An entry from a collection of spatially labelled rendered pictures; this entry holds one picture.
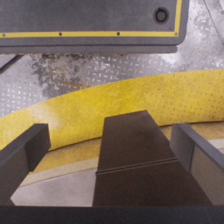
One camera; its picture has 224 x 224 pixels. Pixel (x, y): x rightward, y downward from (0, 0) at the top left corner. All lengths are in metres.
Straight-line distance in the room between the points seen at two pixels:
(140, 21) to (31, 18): 0.30
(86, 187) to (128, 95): 0.47
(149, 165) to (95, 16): 0.39
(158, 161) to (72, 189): 0.47
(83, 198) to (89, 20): 0.62
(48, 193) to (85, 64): 0.58
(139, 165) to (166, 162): 0.04
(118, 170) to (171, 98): 0.66
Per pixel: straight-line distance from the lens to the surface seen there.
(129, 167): 0.27
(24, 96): 0.93
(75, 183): 0.67
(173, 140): 0.16
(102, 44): 0.48
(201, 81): 0.92
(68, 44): 0.50
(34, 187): 0.73
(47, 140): 0.16
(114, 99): 0.82
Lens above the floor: 0.80
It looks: 73 degrees down
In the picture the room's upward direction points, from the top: 180 degrees counter-clockwise
